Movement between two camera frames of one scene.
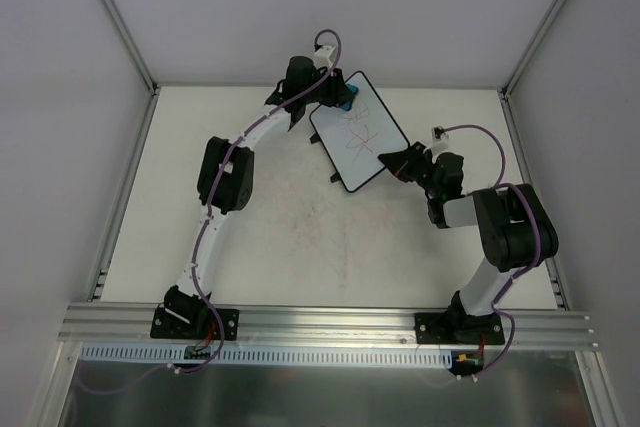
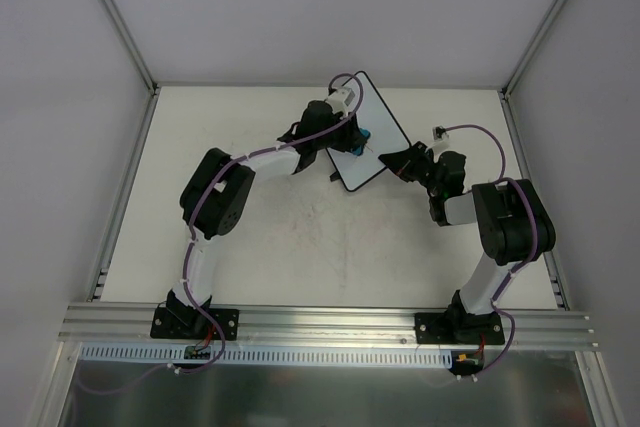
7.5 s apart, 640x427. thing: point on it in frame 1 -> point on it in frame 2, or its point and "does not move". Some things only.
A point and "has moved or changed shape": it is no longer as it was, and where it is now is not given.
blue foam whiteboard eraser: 347,105 has moved or changed shape
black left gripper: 333,90 -> 347,136
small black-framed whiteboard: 356,137 does not move
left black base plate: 165,326 does not move
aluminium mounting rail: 130,324 does not move
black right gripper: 414,163 does not move
